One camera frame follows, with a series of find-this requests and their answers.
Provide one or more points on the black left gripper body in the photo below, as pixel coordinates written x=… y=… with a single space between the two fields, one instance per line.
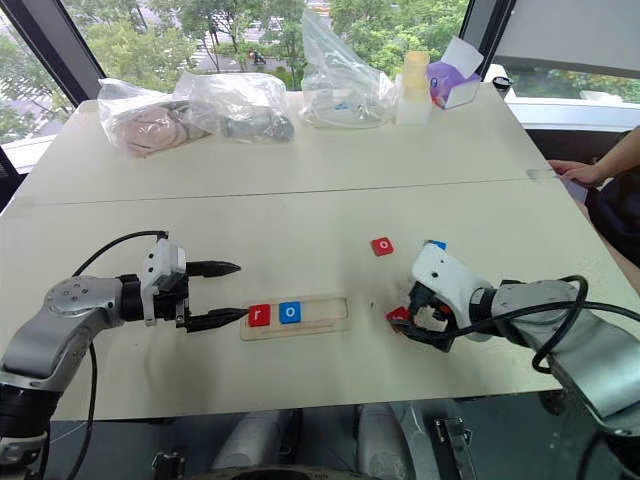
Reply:
x=170 y=305

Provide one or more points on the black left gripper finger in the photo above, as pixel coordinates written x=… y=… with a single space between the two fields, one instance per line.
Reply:
x=215 y=269
x=217 y=318

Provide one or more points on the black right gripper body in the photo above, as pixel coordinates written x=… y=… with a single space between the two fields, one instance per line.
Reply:
x=437 y=336

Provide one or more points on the person's bare forearm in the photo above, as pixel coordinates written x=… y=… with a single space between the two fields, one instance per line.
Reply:
x=620 y=155

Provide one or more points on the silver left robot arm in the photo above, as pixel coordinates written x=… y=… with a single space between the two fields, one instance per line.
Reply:
x=55 y=325

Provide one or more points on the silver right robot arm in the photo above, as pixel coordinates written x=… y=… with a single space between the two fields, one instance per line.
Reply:
x=565 y=330

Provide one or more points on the red letter r block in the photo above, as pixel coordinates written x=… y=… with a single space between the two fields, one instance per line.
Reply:
x=259 y=315

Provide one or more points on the red letter o block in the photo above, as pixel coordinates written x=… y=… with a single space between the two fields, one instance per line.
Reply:
x=383 y=246

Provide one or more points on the blue letter o block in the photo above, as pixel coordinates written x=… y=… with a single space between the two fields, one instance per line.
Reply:
x=290 y=312

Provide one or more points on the wooden letter tray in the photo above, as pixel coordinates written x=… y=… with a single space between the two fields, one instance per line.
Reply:
x=320 y=312

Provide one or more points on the grey rounded robot leg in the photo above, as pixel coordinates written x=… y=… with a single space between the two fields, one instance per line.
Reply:
x=255 y=440
x=382 y=440

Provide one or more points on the dark curved robot body rim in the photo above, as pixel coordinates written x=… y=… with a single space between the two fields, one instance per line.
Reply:
x=280 y=474

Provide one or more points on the person's bare hand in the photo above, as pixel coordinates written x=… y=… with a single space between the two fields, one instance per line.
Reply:
x=580 y=171

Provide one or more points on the small black clamp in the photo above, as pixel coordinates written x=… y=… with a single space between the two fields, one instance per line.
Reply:
x=169 y=465

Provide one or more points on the plastic bag with grey item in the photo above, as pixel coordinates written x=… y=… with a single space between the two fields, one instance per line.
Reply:
x=250 y=115

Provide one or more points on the plastic bag with pink item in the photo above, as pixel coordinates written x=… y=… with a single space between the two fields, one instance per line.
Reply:
x=145 y=127

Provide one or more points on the purple tissue box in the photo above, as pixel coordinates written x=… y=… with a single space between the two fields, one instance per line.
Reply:
x=452 y=80

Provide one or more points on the stack of yellow cups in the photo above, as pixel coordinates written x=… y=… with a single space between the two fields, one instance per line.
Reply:
x=416 y=70

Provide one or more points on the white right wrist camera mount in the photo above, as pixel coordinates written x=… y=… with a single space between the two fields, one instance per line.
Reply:
x=445 y=275

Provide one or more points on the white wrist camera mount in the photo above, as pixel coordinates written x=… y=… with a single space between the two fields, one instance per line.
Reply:
x=445 y=275
x=162 y=260

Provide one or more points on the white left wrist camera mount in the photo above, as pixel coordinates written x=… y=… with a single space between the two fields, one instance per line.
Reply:
x=162 y=260

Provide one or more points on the black metal bracket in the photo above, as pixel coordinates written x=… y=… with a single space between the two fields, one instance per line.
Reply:
x=452 y=445

